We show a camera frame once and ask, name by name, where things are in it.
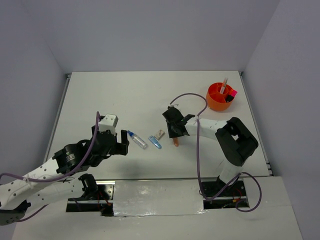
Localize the orange translucent case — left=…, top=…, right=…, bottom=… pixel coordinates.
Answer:
left=172, top=137, right=180, bottom=147

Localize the white staples box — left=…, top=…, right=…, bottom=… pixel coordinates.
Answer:
left=154, top=129, right=165, bottom=140

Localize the clear tube with blue cap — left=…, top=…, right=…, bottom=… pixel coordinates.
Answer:
left=127, top=130, right=148, bottom=150

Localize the orange slim highlighter pen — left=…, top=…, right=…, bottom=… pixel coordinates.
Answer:
left=220, top=77, right=228, bottom=94

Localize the pink and black highlighter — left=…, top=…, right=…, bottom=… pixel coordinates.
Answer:
left=225, top=89, right=238, bottom=103

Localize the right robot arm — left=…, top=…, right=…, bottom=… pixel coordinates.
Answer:
left=162, top=106, right=259, bottom=201

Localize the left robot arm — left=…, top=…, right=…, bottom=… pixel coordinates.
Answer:
left=0, top=126, right=130, bottom=226

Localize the orange round organizer container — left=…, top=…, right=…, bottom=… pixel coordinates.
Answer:
left=206, top=82, right=233, bottom=112

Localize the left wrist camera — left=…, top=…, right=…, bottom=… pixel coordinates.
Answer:
left=98, top=114, right=119, bottom=136

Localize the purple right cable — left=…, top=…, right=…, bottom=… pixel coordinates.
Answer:
left=169, top=93, right=263, bottom=213

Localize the aluminium table edge rail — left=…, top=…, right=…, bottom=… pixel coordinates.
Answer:
left=42, top=73, right=72, bottom=164

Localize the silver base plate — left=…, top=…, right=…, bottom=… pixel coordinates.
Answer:
left=66, top=179, right=249, bottom=217

